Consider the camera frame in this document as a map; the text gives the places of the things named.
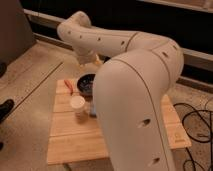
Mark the wooden board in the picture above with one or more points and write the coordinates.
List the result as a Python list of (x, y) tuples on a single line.
[(71, 141)]

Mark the white cup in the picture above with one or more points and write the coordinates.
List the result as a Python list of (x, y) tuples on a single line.
[(78, 104)]

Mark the dark blue bowl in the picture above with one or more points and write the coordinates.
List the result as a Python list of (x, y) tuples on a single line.
[(85, 84)]

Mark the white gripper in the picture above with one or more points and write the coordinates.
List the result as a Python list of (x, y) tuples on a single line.
[(90, 57)]

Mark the black shoe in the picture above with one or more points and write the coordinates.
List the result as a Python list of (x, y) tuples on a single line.
[(5, 108)]

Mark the blue rectangular block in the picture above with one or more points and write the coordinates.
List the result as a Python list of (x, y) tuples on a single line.
[(92, 110)]

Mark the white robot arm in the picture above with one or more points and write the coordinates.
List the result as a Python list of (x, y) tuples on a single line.
[(128, 89)]

